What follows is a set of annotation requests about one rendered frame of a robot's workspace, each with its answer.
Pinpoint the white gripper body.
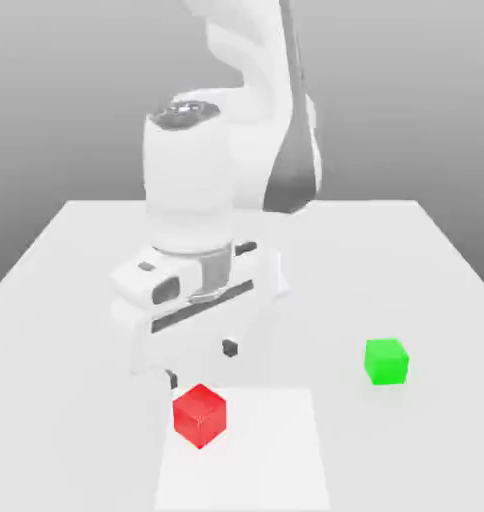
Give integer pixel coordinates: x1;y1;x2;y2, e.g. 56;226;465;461
128;248;288;376

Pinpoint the small red cube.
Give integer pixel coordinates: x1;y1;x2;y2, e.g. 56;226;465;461
172;382;228;450

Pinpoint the small green cube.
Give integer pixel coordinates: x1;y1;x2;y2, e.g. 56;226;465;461
363;337;410;387

